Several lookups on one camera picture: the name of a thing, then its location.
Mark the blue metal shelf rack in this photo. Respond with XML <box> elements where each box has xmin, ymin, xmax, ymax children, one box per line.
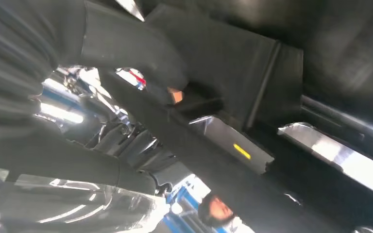
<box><xmin>162</xmin><ymin>175</ymin><xmax>227</xmax><ymax>233</ymax></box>

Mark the stainless steel workbench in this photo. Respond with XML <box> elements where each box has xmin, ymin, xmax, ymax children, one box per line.
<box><xmin>278</xmin><ymin>122</ymin><xmax>373</xmax><ymax>201</ymax></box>

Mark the white vehicle with red stripe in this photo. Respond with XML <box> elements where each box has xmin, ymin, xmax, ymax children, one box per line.
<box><xmin>116</xmin><ymin>67</ymin><xmax>147</xmax><ymax>91</ymax></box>

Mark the person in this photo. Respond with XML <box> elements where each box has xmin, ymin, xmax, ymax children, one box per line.
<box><xmin>198</xmin><ymin>193</ymin><xmax>256</xmax><ymax>233</ymax></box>

